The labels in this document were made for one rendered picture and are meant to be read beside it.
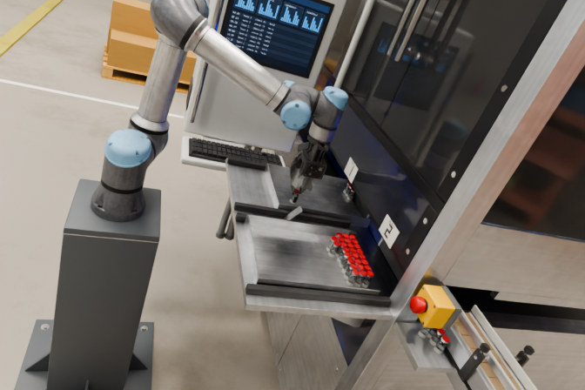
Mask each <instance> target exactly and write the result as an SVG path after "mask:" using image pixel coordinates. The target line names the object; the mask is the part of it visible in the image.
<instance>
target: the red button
mask: <svg viewBox="0 0 585 390"><path fill-rule="evenodd" d="M410 309H411V311H412V312H413V313H416V314H423V313H424V312H425V310H426V302H425V300H424V299H423V298H422V297H420V296H414V297H412V298H411V300H410Z"/></svg>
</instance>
